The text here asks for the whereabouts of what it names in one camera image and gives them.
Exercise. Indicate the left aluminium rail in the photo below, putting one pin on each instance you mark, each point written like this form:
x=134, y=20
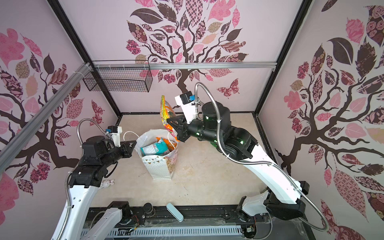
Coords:
x=11, y=150

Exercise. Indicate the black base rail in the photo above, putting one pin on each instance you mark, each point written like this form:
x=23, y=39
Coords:
x=119, y=214

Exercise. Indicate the black knob on base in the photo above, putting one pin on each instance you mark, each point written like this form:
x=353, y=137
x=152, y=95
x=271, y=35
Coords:
x=149, y=210

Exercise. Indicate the small white plush toy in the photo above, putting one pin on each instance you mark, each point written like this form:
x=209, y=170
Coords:
x=107, y=183

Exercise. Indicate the black wire basket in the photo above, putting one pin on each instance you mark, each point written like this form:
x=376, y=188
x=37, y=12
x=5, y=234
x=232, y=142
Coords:
x=110, y=77

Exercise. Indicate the teal white snack packet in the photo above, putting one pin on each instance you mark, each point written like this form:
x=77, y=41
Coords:
x=156, y=149

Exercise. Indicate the left metal flex conduit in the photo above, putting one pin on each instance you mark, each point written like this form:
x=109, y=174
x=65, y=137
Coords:
x=67, y=208

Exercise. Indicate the light blue remote-like device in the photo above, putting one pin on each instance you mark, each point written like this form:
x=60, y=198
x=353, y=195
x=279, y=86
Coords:
x=175, y=212

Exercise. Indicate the aluminium rail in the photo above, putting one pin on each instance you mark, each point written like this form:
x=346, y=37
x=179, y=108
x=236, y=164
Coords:
x=11, y=150
x=188, y=66

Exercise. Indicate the orange white snack packet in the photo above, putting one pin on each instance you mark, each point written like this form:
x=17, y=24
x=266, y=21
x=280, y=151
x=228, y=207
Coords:
x=166, y=113

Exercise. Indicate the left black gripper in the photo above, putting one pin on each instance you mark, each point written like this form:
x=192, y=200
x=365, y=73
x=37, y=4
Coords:
x=128, y=150

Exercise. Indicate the orange chestnut snack bag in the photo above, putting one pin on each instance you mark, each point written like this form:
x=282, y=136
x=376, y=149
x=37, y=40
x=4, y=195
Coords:
x=170, y=144

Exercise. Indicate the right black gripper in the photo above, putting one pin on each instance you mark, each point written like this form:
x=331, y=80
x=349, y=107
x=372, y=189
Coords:
x=181, y=120

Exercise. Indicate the white paper gift bag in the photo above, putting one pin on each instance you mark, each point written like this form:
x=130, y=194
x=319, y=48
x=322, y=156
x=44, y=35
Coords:
x=159, y=167

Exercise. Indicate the back aluminium rail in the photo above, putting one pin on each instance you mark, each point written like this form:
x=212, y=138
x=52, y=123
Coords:
x=188, y=66

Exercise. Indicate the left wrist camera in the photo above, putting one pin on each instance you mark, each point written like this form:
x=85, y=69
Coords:
x=114, y=133

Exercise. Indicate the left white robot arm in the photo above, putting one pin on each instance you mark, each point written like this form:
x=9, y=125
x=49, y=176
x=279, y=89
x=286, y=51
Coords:
x=82, y=184

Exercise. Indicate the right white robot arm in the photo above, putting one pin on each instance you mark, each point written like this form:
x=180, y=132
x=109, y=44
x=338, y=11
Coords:
x=281, y=199

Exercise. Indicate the white slotted cable duct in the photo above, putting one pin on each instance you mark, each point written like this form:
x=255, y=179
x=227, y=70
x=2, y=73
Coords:
x=169, y=232

